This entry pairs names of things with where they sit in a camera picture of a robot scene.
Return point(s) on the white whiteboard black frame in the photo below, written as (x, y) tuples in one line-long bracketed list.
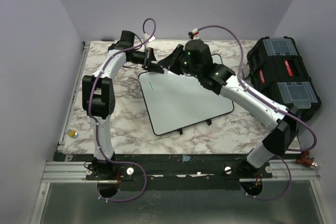
[(175, 102)]

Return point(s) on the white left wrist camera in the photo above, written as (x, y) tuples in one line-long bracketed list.
[(148, 37)]

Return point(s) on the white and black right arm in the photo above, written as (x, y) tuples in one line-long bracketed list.
[(195, 59)]

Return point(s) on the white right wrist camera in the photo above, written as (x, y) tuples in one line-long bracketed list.
[(194, 34)]

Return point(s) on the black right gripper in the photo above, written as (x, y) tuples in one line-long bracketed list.
[(169, 62)]

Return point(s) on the copper metal connector fitting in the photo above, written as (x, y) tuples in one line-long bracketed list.
[(306, 161)]

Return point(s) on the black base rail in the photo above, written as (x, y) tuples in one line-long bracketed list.
[(132, 172)]

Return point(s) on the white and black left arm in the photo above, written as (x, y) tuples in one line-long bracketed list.
[(98, 98)]

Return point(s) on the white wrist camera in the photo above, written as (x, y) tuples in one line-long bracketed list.
[(194, 34), (148, 37)]

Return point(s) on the small yellow grey object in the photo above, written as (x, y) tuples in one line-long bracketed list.
[(72, 133)]

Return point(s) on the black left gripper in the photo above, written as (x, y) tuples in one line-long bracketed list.
[(149, 57)]

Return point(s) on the black plastic toolbox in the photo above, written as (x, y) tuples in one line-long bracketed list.
[(278, 72)]

